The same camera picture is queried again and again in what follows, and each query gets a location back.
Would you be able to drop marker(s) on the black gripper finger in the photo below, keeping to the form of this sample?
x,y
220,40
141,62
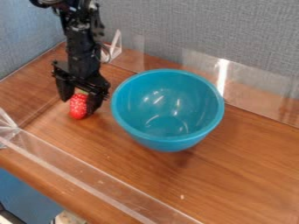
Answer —
x,y
65,89
93,102

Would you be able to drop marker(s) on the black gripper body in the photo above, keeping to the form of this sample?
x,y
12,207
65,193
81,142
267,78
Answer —
x,y
93,84

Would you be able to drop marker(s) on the red toy strawberry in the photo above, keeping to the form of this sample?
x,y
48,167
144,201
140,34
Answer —
x,y
77,106

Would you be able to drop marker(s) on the blue plastic bowl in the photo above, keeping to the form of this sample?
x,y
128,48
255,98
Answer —
x,y
167,108

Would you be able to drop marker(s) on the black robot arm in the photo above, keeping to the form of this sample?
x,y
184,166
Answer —
x,y
79,71

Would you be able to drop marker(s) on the clear acrylic front barrier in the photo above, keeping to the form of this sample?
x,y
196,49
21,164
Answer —
x,y
29,155

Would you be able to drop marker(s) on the clear acrylic barrier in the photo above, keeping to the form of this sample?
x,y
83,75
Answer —
x,y
264,93
29,155

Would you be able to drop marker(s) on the clear acrylic back barrier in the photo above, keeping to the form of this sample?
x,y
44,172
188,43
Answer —
x,y
264,93

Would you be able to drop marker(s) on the clear acrylic corner bracket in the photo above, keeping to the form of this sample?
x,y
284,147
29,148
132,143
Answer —
x,y
111,50

